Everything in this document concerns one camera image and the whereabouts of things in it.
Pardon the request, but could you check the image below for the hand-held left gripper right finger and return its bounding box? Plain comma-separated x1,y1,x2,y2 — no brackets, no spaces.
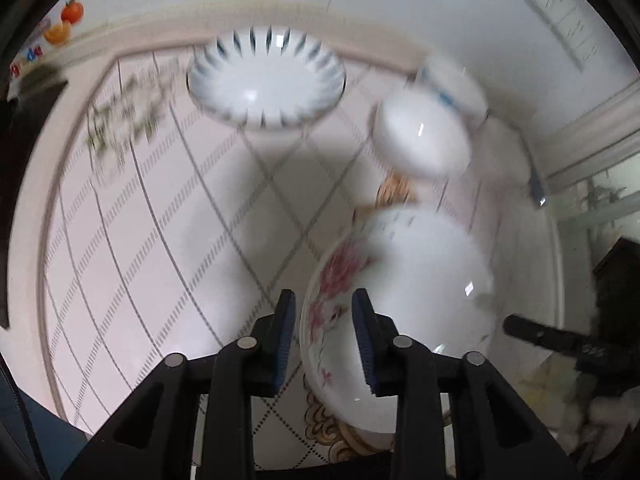
351,288,581,480

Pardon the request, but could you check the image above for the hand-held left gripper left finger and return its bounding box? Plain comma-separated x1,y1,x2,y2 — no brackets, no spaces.
62,288,297,480

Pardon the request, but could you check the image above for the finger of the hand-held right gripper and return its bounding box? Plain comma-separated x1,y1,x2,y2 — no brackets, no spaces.
503,314,583,358

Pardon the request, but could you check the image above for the white floral plate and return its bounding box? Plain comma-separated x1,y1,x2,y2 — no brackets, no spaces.
300,205,498,433

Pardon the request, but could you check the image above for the white plate blue striped rim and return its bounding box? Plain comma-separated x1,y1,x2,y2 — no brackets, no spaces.
186,26,347,131

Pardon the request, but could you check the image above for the glass sliding door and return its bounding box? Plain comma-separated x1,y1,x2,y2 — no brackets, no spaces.
545,152,640,243

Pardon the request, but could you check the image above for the diamond pattern printed tablecloth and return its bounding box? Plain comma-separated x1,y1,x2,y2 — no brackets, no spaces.
40,50,566,466

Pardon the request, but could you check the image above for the colourful fruit wall sticker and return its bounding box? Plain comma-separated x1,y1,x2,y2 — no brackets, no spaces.
7,0,86,81

